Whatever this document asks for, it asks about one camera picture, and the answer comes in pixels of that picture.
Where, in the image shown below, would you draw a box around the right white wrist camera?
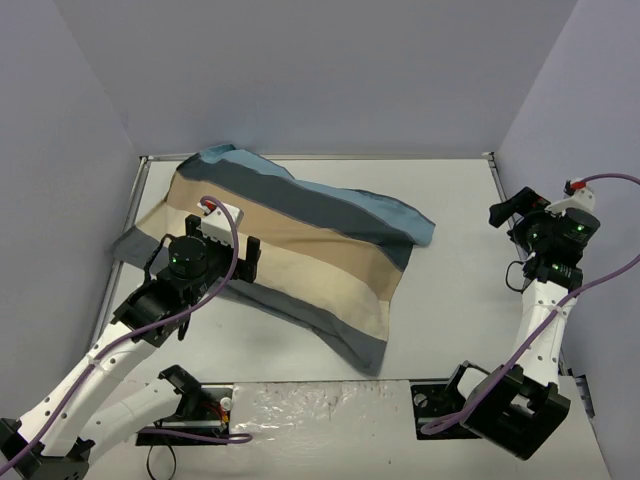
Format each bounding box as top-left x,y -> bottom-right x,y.
545,178 -> 595,214

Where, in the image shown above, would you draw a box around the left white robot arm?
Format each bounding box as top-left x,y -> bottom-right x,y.
1,215 -> 261,479

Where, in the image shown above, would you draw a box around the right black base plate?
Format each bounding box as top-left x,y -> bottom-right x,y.
410,380 -> 479,441

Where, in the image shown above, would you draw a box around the striped blue beige pillowcase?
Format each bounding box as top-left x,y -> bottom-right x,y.
111,144 -> 435,375

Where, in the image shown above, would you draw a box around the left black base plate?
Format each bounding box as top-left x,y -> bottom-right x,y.
135,384 -> 233,447

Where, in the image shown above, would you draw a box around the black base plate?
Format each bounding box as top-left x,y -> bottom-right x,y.
410,380 -> 479,441
135,384 -> 233,447

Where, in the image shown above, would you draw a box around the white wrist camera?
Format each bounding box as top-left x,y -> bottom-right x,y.
545,178 -> 595,214
197,200 -> 234,247

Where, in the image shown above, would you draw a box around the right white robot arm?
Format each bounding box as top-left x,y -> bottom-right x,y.
443,180 -> 600,460

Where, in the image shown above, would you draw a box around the thin black cable loop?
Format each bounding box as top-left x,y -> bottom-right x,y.
145,442 -> 177,479

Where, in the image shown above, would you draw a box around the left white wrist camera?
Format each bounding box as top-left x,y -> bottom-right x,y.
197,200 -> 234,247

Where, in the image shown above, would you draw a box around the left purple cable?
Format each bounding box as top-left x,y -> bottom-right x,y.
0,197 -> 254,466

